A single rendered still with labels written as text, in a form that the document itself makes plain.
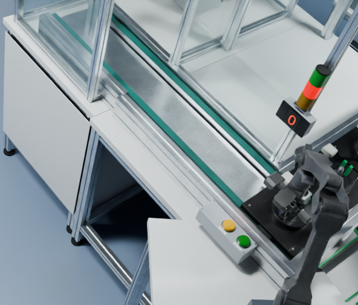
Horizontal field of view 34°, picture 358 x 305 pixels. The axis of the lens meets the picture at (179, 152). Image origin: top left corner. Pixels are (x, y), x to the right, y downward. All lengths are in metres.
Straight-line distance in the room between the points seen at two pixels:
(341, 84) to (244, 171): 0.85
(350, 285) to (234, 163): 0.60
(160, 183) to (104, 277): 0.87
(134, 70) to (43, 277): 1.05
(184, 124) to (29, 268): 1.06
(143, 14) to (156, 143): 0.84
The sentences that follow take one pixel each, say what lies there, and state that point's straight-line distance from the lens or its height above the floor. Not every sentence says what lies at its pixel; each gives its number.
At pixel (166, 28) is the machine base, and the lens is 2.69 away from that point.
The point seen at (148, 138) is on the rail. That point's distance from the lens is 2.09.
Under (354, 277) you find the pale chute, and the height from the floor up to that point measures 1.03.
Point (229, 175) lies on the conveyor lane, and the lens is 2.09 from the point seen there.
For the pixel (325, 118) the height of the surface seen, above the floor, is 0.86.
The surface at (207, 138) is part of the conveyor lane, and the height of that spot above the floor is 0.92.
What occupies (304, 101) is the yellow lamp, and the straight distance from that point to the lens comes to 1.90.
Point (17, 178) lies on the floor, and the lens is 3.07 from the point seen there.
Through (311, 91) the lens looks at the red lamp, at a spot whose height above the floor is 1.34.
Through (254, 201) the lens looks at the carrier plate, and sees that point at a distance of 1.99.
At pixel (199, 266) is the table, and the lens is 1.92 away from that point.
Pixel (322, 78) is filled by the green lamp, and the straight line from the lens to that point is 1.83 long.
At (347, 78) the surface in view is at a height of 0.86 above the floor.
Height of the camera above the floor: 2.46
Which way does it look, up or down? 48 degrees down
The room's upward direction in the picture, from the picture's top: 21 degrees clockwise
